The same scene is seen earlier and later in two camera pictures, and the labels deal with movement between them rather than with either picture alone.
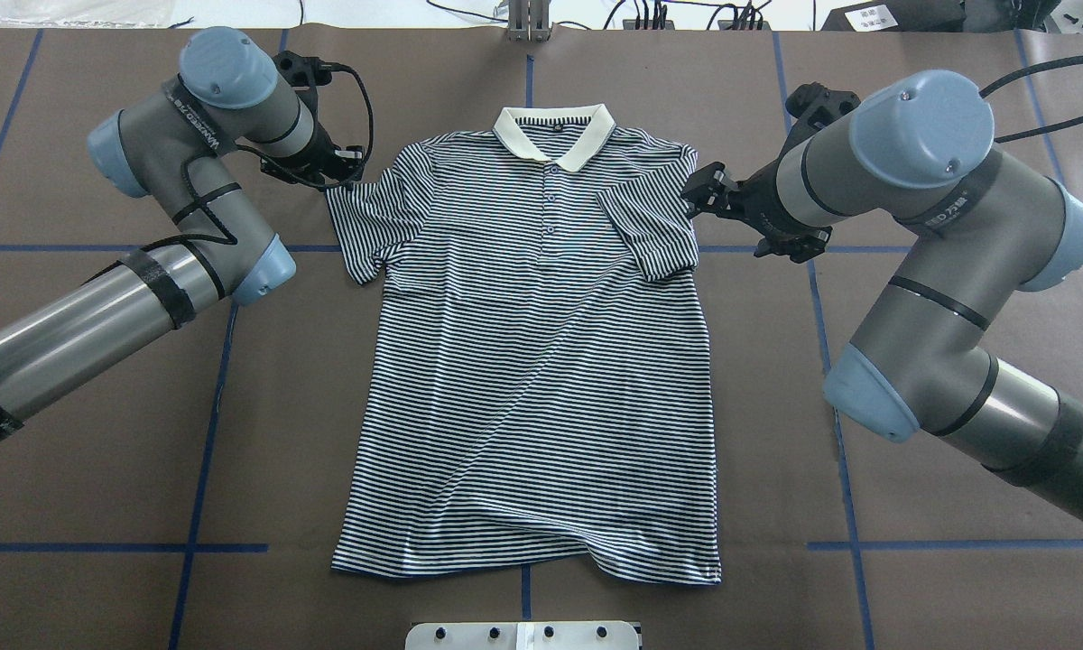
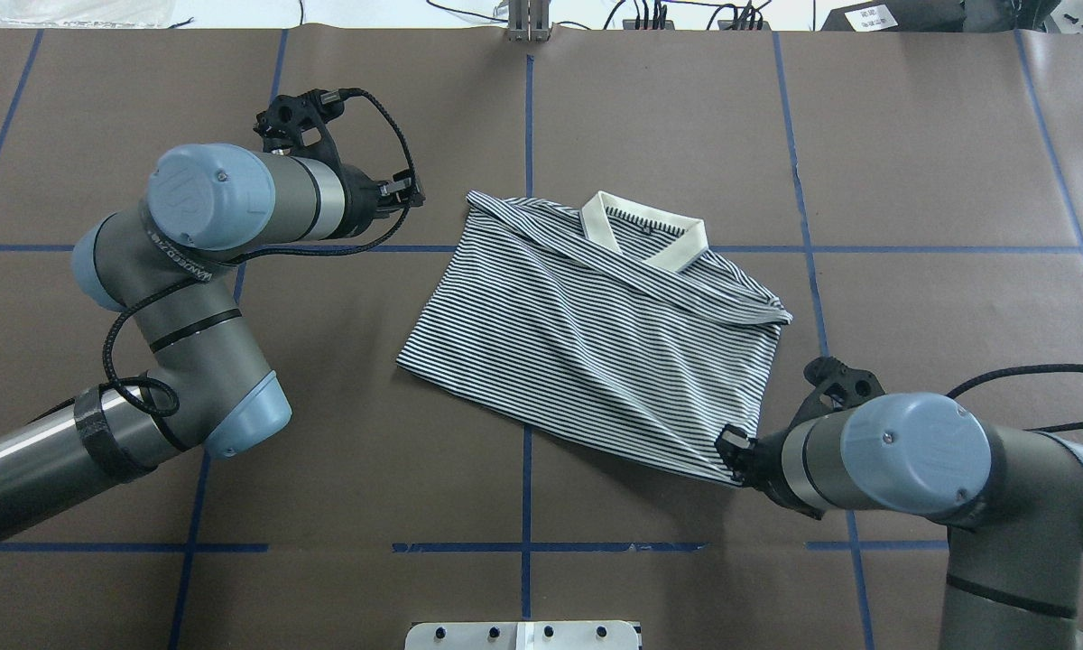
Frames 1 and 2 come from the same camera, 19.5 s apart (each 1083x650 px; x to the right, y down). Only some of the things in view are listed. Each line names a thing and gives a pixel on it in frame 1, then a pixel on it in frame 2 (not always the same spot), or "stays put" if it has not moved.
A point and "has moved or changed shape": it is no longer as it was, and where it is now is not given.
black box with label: x=899 y=17 stays put
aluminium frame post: x=529 y=21 stays put
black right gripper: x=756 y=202 to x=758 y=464
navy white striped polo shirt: x=543 y=392 has moved or changed shape
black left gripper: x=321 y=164 to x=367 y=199
